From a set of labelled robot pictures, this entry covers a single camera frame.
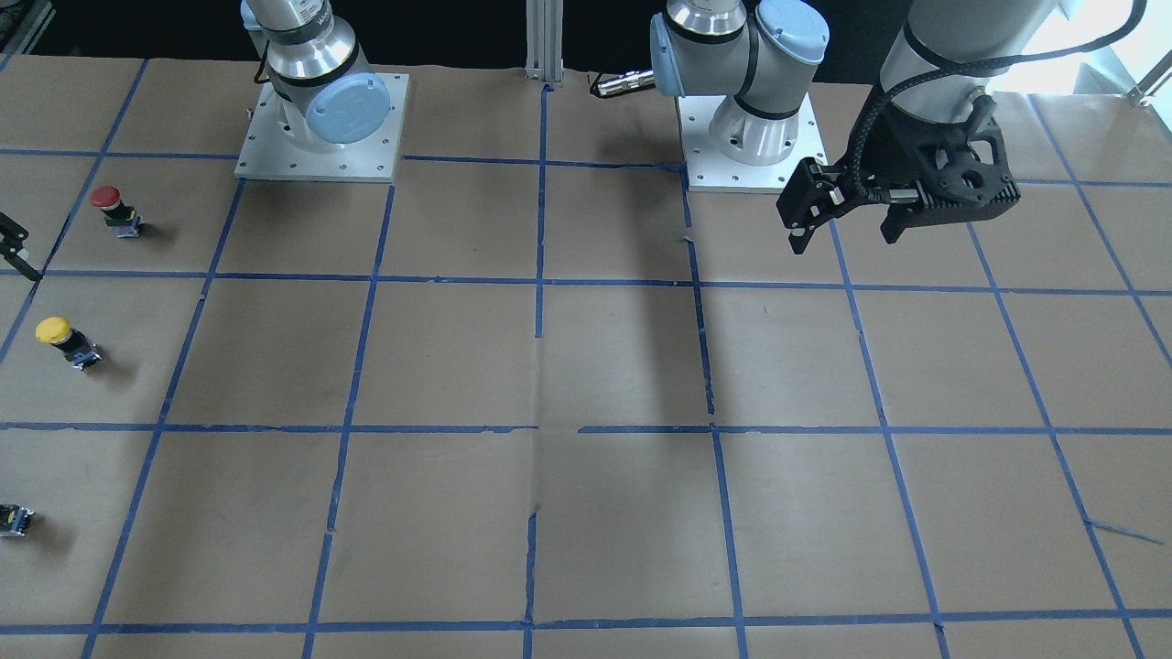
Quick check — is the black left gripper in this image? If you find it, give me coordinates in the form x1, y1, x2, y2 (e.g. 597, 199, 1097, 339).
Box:
870, 93, 1021, 243

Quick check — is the yellow push button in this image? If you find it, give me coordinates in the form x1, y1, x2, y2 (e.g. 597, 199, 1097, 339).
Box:
35, 315, 103, 371

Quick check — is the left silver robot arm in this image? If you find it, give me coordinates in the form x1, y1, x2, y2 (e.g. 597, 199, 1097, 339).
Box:
590, 1, 1054, 254

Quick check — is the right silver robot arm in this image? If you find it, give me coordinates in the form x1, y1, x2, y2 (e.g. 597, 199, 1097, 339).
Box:
4, 1, 406, 274

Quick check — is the red push button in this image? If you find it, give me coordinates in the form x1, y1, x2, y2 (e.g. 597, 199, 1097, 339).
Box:
89, 185, 143, 238

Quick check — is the brown paper table mat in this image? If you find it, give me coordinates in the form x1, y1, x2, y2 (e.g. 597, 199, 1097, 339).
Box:
4, 67, 1171, 658

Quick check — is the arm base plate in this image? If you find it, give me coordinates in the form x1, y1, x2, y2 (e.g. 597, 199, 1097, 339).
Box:
234, 72, 410, 183
677, 96, 829, 193

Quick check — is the aluminium frame post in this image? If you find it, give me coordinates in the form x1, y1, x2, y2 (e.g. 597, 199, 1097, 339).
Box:
525, 0, 565, 87

